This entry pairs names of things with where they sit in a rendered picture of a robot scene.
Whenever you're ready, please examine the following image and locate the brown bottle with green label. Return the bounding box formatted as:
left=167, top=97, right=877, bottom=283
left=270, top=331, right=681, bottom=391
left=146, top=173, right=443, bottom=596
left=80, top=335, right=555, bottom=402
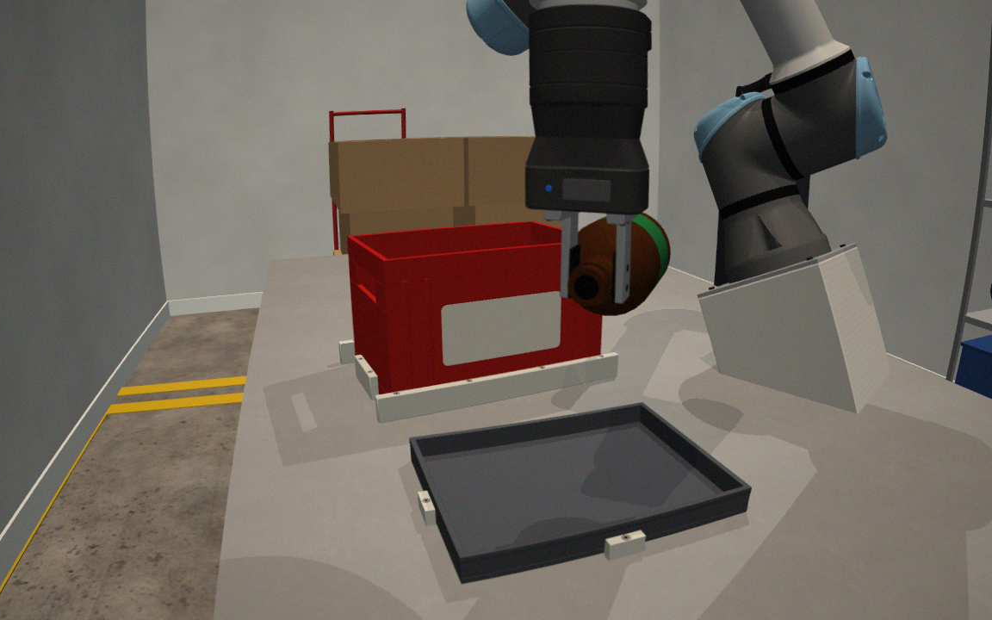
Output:
left=567, top=213, right=671, bottom=316

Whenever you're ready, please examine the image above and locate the red plastic crate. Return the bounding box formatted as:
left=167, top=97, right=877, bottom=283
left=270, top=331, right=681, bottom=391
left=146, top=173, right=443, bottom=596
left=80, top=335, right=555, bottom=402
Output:
left=347, top=221, right=603, bottom=394

